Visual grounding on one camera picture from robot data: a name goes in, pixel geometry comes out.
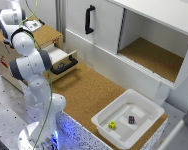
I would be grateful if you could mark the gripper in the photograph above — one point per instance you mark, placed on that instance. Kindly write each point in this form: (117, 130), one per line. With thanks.
(32, 25)

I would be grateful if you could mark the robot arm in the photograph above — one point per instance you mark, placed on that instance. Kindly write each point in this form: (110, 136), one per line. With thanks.
(31, 64)

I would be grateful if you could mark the wooden drawer box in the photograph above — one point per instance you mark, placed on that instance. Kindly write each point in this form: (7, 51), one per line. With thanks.
(49, 36)

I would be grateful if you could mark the wooden drawer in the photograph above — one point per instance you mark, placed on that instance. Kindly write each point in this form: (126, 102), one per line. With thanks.
(60, 55)

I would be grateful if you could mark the white sliding door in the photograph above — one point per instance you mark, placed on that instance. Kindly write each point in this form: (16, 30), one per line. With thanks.
(105, 23)

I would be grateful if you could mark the white cabinet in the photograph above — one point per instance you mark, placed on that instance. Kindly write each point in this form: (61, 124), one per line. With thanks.
(154, 20)

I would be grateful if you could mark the yellow block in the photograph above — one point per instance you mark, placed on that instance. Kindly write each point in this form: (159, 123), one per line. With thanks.
(111, 125)

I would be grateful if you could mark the white plastic box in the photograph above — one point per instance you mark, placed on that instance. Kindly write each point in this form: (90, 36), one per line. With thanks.
(127, 133)

